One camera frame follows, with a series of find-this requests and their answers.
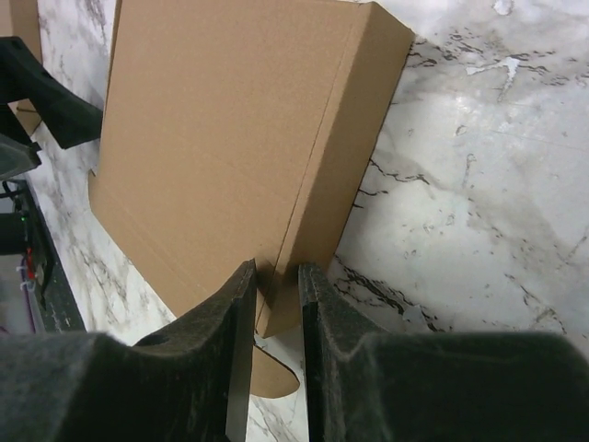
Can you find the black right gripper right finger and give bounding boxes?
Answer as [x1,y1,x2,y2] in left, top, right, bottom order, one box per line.
[298,263,588,441]

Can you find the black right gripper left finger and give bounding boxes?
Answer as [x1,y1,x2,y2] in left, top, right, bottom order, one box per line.
[1,261,256,441]

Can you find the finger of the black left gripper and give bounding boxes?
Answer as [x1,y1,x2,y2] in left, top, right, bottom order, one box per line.
[1,36,102,148]

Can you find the cardboard box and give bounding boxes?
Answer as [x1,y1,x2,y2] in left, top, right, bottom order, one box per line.
[7,0,42,63]
[86,0,415,398]

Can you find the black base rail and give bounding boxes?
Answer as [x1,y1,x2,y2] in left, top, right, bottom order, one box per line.
[23,181,87,332]

